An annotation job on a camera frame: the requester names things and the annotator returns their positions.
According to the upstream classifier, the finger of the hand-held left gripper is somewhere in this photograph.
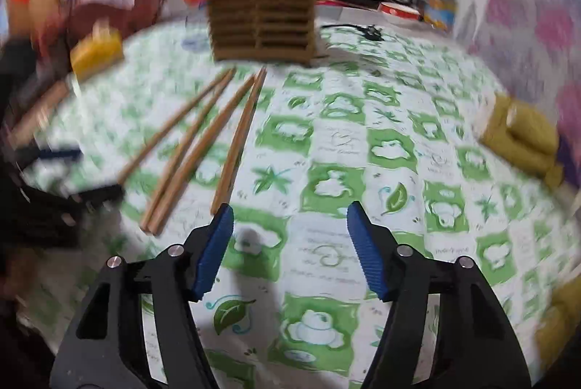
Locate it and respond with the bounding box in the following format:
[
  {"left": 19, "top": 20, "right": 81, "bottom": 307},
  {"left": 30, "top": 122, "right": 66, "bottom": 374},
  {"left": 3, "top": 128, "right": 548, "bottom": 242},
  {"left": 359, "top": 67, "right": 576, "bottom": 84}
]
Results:
[
  {"left": 38, "top": 149, "right": 84, "bottom": 165},
  {"left": 68, "top": 183, "right": 126, "bottom": 213}
]

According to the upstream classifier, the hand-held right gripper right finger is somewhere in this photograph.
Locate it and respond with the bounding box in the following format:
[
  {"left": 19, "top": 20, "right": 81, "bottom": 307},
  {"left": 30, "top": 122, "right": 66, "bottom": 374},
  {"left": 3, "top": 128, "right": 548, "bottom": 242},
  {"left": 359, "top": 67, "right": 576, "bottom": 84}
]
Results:
[{"left": 346, "top": 201, "right": 533, "bottom": 389}]

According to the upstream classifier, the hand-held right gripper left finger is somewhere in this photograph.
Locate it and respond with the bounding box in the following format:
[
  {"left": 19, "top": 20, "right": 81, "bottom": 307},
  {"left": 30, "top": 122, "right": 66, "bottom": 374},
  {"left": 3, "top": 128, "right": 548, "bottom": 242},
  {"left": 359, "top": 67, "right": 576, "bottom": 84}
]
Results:
[{"left": 49, "top": 203, "right": 235, "bottom": 389}]

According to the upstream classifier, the wooden chopstick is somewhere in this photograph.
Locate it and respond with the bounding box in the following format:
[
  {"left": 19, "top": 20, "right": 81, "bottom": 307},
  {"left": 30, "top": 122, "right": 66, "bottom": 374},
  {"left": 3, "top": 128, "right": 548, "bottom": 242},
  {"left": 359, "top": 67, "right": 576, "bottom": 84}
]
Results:
[
  {"left": 149, "top": 76, "right": 256, "bottom": 236},
  {"left": 118, "top": 68, "right": 237, "bottom": 185},
  {"left": 211, "top": 67, "right": 268, "bottom": 216},
  {"left": 140, "top": 74, "right": 233, "bottom": 232}
]

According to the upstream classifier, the brown phone wallet case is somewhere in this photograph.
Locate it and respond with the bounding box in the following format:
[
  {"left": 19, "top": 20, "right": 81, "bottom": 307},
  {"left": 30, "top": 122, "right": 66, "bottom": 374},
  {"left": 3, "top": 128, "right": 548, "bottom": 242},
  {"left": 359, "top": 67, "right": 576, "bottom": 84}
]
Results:
[{"left": 9, "top": 78, "right": 73, "bottom": 145}]

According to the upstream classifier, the green patterned tablecloth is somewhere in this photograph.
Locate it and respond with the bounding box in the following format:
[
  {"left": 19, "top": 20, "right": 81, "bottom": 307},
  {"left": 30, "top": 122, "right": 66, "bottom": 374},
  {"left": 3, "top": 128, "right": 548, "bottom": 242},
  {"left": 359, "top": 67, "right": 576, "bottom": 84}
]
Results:
[{"left": 18, "top": 15, "right": 581, "bottom": 389}]

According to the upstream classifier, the yellow tissue box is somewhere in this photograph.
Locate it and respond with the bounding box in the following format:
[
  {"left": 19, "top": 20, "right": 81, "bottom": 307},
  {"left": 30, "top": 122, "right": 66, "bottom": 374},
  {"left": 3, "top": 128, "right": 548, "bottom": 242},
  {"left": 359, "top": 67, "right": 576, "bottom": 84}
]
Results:
[{"left": 70, "top": 24, "right": 125, "bottom": 81}]

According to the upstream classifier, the chair with red cloth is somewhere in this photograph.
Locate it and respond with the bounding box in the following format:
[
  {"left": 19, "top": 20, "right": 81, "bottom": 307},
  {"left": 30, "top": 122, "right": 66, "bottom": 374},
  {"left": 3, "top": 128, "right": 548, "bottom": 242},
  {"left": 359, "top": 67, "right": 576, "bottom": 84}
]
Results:
[{"left": 68, "top": 0, "right": 159, "bottom": 36}]

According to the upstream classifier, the yellow plush toy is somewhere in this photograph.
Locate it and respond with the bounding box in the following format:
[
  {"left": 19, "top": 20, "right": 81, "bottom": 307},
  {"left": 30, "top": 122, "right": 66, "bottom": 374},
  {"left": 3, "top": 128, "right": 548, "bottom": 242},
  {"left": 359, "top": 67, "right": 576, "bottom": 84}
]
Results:
[{"left": 479, "top": 94, "right": 564, "bottom": 185}]

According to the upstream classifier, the yellow cushion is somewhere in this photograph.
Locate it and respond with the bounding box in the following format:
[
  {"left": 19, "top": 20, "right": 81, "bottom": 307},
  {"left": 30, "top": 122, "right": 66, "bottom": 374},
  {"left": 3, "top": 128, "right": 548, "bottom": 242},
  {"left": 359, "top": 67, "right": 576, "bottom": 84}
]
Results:
[{"left": 536, "top": 280, "right": 581, "bottom": 367}]

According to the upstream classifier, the purple cloth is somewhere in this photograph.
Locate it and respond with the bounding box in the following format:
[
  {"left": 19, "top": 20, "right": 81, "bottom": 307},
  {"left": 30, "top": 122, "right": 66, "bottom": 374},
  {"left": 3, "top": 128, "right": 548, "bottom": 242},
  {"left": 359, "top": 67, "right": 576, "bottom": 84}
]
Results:
[{"left": 557, "top": 135, "right": 581, "bottom": 192}]

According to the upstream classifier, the red white bowl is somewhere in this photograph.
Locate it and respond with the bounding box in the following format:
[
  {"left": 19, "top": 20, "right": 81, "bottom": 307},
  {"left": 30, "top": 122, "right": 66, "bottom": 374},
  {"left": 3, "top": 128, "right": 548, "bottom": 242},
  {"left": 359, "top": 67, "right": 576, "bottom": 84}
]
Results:
[{"left": 379, "top": 1, "right": 423, "bottom": 20}]

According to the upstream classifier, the floral plastic sheet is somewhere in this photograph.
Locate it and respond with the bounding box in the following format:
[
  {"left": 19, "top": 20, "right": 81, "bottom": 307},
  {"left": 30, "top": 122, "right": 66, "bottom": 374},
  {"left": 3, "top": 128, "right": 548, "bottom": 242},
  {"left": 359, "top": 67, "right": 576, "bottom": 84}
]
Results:
[{"left": 472, "top": 0, "right": 581, "bottom": 136}]

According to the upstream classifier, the black power cable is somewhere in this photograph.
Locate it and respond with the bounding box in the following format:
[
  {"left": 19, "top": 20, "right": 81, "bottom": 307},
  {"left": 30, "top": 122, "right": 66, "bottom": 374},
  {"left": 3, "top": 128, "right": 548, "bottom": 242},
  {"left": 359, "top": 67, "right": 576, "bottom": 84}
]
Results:
[{"left": 320, "top": 24, "right": 386, "bottom": 42}]

